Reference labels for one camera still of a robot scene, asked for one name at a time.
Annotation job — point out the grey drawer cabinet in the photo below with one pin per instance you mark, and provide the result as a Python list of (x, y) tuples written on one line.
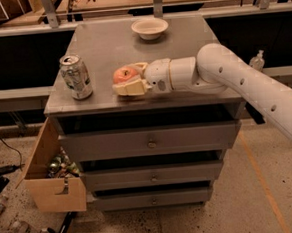
[(152, 150)]

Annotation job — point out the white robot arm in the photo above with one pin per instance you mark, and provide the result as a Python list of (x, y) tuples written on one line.
[(213, 70)]

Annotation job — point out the metal railing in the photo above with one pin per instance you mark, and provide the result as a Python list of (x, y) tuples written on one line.
[(52, 14)]

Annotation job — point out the red apple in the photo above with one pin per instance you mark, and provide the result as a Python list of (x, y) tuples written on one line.
[(124, 74)]

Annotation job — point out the silver green 7up can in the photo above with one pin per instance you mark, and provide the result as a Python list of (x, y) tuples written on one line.
[(76, 76)]

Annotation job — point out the snack items in box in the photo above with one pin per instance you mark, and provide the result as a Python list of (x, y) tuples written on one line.
[(61, 166)]

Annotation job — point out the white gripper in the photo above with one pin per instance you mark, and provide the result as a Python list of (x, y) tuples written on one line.
[(157, 75)]

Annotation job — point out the wooden side box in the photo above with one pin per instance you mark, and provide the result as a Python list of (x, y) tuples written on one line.
[(51, 194)]

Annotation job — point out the clear sanitizer bottle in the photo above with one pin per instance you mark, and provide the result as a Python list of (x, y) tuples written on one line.
[(257, 62)]

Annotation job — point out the white bowl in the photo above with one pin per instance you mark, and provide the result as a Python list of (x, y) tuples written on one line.
[(150, 28)]

